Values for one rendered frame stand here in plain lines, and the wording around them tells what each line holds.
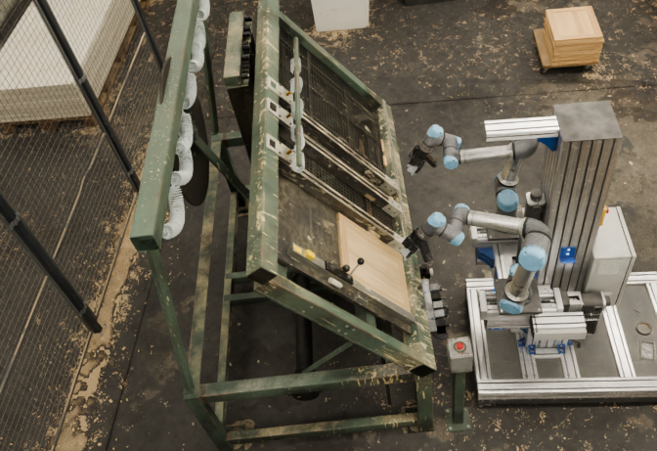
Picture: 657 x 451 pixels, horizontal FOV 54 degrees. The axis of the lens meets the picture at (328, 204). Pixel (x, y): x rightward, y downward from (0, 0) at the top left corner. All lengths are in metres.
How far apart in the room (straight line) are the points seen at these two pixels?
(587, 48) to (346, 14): 2.50
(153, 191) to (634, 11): 5.86
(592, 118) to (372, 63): 4.04
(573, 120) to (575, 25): 3.56
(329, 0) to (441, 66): 1.42
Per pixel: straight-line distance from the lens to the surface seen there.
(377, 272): 3.63
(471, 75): 6.60
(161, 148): 2.96
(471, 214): 3.19
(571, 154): 3.04
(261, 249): 2.79
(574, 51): 6.50
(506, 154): 3.47
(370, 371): 3.68
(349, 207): 3.61
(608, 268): 3.69
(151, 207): 2.72
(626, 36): 7.23
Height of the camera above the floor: 4.06
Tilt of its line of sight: 48 degrees down
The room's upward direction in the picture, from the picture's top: 12 degrees counter-clockwise
